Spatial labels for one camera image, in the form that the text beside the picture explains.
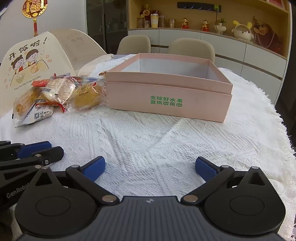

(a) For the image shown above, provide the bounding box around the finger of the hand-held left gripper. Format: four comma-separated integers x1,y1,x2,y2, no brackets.
0,146,64,183
0,140,52,160

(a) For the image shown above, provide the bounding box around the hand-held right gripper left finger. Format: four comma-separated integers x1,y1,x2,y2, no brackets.
35,156,121,205

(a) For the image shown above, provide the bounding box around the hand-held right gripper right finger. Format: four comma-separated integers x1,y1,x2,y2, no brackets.
180,156,266,205

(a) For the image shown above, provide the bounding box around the clear pastry packet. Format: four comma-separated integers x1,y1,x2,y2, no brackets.
31,74,77,113

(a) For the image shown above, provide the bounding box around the pink cardboard box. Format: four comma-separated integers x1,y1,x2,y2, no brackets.
105,53,233,123

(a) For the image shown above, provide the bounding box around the beige dining chair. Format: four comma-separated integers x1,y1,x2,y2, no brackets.
116,35,152,55
167,38,216,65

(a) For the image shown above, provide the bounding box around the white sideboard cabinet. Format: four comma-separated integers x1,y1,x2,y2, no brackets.
128,28,289,105

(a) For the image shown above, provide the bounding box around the red hanging knot ornament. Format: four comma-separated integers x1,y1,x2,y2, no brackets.
22,0,49,37

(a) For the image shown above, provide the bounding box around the dark glass-door cabinet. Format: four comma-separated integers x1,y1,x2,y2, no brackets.
86,0,129,55

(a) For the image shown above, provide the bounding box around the white vase with plant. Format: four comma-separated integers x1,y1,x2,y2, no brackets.
214,17,228,34

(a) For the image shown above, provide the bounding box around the white ornament with yellow ears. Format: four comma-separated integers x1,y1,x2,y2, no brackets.
231,20,253,39

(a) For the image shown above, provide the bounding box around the red and brown decoration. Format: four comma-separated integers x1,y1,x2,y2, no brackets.
253,16,282,50

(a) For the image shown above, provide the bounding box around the black power strip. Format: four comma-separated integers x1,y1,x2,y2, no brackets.
177,2,222,12

